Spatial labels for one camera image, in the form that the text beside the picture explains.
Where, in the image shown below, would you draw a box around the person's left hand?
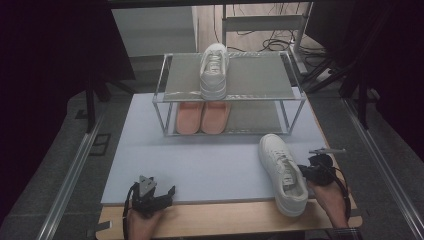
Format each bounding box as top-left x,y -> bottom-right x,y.
128,209 -> 164,240

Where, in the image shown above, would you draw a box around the white metal stand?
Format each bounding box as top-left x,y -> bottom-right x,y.
221,2 -> 315,75

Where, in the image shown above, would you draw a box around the black floor cables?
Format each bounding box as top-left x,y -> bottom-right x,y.
213,3 -> 329,68

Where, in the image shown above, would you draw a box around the black tripod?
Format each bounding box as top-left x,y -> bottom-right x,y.
303,49 -> 372,131

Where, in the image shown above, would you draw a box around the dark striped cuff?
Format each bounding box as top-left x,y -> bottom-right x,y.
328,227 -> 364,240

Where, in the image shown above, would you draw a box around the light blue mat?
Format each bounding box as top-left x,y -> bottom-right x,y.
100,87 -> 336,205

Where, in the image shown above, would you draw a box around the black stand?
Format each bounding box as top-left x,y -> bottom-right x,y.
84,66 -> 136,134

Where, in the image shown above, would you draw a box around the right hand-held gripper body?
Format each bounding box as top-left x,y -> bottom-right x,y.
308,148 -> 347,187

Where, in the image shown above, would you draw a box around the pink slipper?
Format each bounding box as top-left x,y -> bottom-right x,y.
175,101 -> 205,136
200,101 -> 232,135

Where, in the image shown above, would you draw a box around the metal floor rail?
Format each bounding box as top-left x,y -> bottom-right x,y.
343,98 -> 424,239
36,113 -> 105,240

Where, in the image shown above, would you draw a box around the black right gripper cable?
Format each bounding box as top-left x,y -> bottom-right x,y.
324,161 -> 353,221

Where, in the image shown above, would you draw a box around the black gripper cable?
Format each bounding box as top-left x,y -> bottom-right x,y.
121,182 -> 138,240
324,161 -> 353,221

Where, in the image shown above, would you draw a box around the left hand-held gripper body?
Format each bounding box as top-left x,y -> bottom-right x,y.
131,174 -> 164,216

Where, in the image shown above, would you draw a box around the grey panel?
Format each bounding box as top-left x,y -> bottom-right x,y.
111,6 -> 198,58

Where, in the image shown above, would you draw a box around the person's right hand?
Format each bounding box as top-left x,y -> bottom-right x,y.
308,181 -> 349,229

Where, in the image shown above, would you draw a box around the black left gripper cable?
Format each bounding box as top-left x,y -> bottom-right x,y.
121,182 -> 138,240

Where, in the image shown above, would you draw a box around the two-tier metal shoe rack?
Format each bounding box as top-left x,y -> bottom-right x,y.
152,50 -> 307,138

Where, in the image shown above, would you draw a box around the white sneaker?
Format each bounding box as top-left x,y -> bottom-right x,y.
199,43 -> 230,101
258,133 -> 309,218

